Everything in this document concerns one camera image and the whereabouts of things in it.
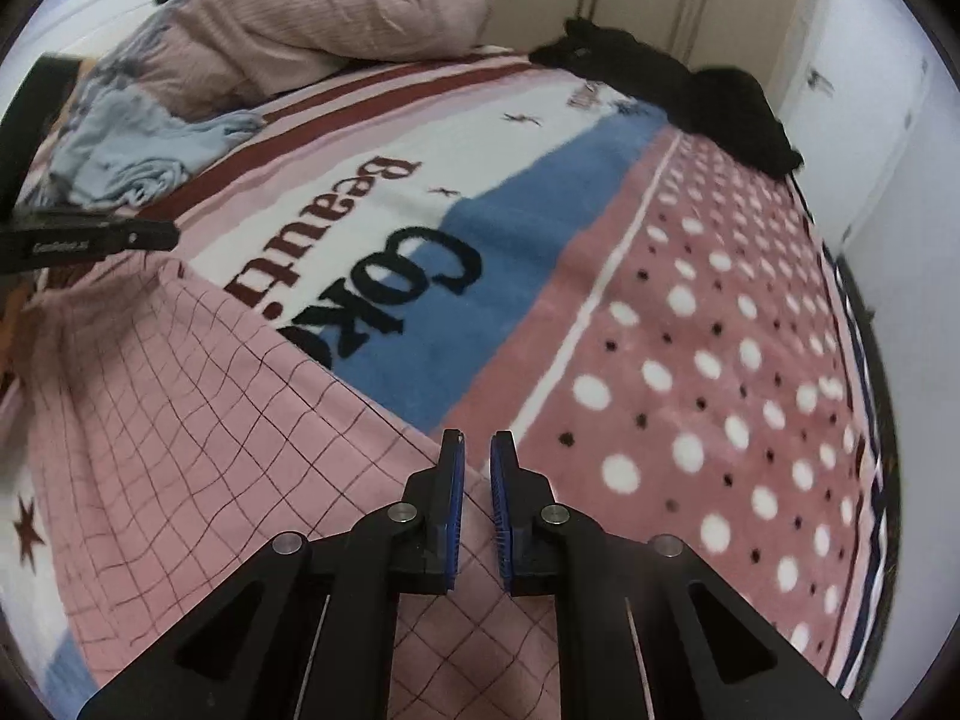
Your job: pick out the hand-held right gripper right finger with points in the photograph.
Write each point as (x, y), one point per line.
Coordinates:
(501, 510)

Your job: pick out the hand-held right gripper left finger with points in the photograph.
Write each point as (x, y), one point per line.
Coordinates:
(452, 510)

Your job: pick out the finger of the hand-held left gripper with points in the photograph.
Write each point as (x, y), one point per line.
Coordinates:
(34, 135)
(90, 241)

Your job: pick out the pink checked pants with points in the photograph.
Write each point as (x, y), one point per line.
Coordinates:
(187, 427)

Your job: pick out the grey-blue folded clothes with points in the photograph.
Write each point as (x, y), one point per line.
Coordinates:
(127, 142)

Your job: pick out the bed with striped sheet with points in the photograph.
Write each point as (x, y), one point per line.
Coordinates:
(675, 315)

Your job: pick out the pink checked quilt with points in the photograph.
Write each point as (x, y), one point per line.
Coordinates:
(322, 7)

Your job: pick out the black clothes pile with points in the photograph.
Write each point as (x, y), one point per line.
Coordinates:
(675, 90)

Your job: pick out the white door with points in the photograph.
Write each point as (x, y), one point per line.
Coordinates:
(870, 37)

